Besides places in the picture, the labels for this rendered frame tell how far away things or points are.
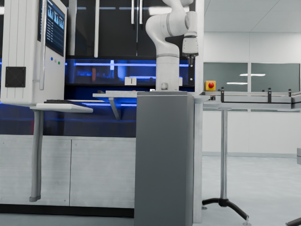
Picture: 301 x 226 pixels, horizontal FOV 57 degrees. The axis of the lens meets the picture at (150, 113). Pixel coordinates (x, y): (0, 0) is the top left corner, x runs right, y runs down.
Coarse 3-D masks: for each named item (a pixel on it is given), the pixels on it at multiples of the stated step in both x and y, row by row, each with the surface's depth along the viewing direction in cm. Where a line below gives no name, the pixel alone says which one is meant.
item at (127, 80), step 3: (126, 78) 208; (129, 78) 208; (132, 78) 207; (135, 78) 207; (126, 81) 208; (129, 81) 207; (132, 81) 207; (135, 81) 207; (126, 84) 207; (129, 84) 207; (132, 84) 207; (135, 84) 207
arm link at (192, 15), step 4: (188, 12) 176; (192, 12) 175; (188, 16) 176; (192, 16) 175; (196, 16) 177; (192, 20) 175; (196, 20) 177; (192, 24) 175; (196, 24) 177; (192, 28) 175; (196, 28) 177
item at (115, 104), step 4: (112, 100) 174; (116, 100) 186; (112, 104) 180; (116, 104) 186; (120, 104) 204; (112, 108) 185; (116, 108) 186; (120, 108) 204; (116, 112) 191; (120, 112) 205; (116, 116) 198; (120, 116) 205
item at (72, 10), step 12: (72, 0) 212; (72, 12) 212; (72, 24) 211; (72, 36) 211; (72, 48) 211; (180, 60) 207; (72, 84) 209; (84, 84) 209; (96, 84) 209; (108, 84) 208; (120, 84) 208; (144, 84) 207
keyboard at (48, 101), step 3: (45, 102) 156; (48, 102) 156; (51, 102) 155; (54, 102) 155; (57, 102) 155; (60, 102) 155; (63, 102) 155; (66, 102) 155; (69, 102) 157; (72, 102) 165; (75, 102) 171; (78, 105) 173; (81, 105) 178; (84, 105) 189
